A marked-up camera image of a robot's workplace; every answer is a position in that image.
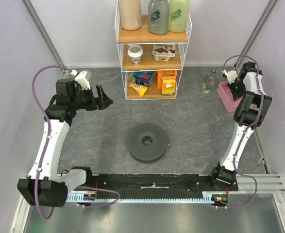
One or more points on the grey-green soap bottle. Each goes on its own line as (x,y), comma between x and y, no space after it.
(158,14)

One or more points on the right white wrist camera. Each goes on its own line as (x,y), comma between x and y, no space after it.
(231,75)

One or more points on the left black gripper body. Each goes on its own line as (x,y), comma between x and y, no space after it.
(89,101)

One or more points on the pink plastic bin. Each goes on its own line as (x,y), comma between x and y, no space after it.
(227,98)

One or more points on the blue snack box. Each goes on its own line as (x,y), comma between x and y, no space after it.
(143,78)

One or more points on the clear glass bottle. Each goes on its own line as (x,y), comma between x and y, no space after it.
(209,81)

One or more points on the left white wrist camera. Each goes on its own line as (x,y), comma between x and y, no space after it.
(83,79)

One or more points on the aluminium slotted rail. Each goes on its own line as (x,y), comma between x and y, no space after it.
(86,197)

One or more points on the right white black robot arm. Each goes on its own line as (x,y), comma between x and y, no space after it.
(245,88)

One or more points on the Chobani yogurt tub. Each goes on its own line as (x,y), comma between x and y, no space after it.
(163,52)

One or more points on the white lidded yogurt cup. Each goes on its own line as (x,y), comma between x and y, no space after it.
(135,52)

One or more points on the light green soap bottle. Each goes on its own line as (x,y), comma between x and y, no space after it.
(178,15)

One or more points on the orange cracker box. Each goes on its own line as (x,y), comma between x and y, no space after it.
(165,74)

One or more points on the yellow M&M candy bag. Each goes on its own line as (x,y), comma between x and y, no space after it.
(137,88)

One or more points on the beige lotion bottle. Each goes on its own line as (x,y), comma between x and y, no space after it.
(130,14)

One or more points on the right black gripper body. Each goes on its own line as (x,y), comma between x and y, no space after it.
(233,90)

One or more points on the yellow orange sponge pack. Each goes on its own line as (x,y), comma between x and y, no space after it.
(168,86)

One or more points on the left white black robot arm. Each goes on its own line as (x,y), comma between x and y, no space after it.
(43,186)

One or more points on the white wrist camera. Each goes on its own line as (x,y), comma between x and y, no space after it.
(231,75)
(83,79)

